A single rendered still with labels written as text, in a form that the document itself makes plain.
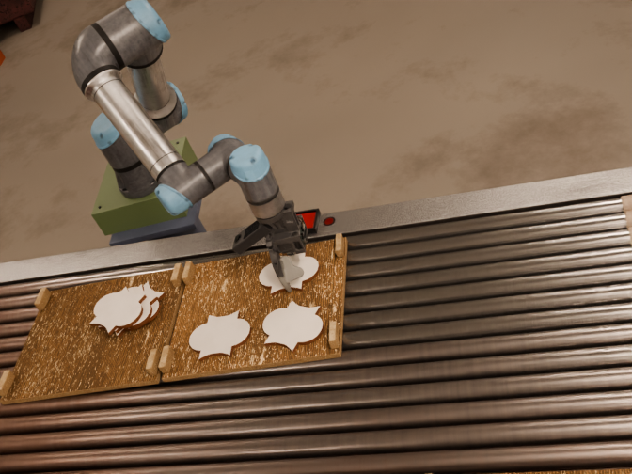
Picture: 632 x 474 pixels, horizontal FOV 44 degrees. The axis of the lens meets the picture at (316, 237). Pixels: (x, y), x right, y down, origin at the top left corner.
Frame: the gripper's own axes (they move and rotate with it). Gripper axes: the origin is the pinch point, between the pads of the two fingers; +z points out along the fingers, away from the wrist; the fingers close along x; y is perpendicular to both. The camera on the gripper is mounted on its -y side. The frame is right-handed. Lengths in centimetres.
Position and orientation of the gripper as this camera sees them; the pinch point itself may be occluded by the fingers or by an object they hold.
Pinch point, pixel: (289, 272)
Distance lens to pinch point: 182.7
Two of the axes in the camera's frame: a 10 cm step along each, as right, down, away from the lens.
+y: 9.5, -1.7, -2.5
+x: 0.7, -6.9, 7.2
